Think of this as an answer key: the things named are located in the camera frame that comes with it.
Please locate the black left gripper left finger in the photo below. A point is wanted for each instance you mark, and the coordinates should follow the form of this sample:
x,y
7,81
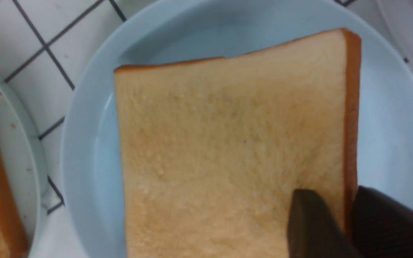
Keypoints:
x,y
313,231

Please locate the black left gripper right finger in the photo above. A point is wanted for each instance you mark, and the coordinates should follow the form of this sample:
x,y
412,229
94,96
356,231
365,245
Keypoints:
x,y
381,226

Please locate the light blue centre plate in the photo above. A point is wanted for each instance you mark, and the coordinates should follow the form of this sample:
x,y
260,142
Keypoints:
x,y
177,30

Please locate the pale green bread plate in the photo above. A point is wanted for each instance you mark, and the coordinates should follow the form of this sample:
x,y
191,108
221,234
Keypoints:
x,y
25,164

